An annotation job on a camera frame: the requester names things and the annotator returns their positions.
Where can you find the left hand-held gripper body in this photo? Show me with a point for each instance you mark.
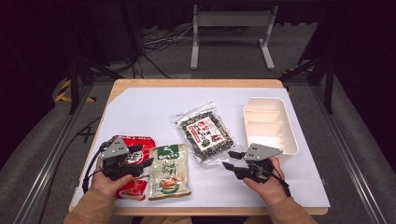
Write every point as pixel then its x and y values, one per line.
pixel 113 149

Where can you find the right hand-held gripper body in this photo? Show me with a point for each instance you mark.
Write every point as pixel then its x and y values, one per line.
pixel 260 152

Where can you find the red snack packet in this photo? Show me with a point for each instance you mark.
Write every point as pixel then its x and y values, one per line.
pixel 146 143

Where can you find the white plastic bin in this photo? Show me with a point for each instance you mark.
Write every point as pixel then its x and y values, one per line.
pixel 267 124

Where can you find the beige green snack packet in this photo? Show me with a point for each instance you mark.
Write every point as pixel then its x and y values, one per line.
pixel 168 174

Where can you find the clear dark seaweed packet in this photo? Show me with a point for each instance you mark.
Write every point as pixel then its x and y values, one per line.
pixel 205 133

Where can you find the person's left hand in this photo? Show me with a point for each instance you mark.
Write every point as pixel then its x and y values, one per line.
pixel 104 185

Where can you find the person's right hand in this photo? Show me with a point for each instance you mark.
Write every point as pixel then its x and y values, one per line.
pixel 271 191

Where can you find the white table mat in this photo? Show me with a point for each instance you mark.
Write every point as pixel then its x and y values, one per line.
pixel 149 109

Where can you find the black metal stand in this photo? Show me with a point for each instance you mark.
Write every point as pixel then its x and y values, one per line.
pixel 328 84
pixel 73 84

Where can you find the yellow black hazard tape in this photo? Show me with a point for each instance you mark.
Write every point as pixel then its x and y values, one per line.
pixel 63 88

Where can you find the grey metal stand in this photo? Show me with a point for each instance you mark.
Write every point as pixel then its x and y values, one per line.
pixel 230 18

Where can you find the aluminium floor rail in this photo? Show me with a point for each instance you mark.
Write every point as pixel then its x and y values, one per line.
pixel 53 155
pixel 345 149

